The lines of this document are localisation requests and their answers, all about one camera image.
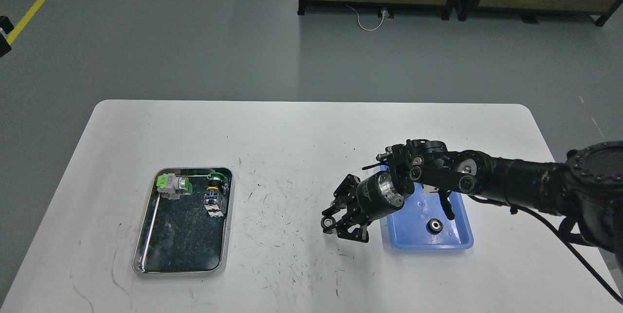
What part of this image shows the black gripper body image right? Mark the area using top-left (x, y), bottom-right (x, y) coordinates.
top-left (341, 172), bottom-right (405, 223)

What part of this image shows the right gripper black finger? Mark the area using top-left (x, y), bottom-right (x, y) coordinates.
top-left (331, 175), bottom-right (361, 207)
top-left (321, 212), bottom-right (371, 243)

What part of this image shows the black robot arm image left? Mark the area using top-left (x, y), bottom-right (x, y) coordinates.
top-left (0, 15), bottom-right (14, 57)

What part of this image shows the blue plastic tray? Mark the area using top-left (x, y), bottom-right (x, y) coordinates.
top-left (380, 184), bottom-right (474, 252)

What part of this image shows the silver metal tray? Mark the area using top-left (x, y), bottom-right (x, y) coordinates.
top-left (131, 166), bottom-right (235, 275)

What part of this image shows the dark green push button switch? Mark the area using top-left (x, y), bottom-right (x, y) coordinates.
top-left (203, 172), bottom-right (226, 218)

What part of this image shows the white cable on floor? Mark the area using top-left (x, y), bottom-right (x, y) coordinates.
top-left (346, 4), bottom-right (393, 31)

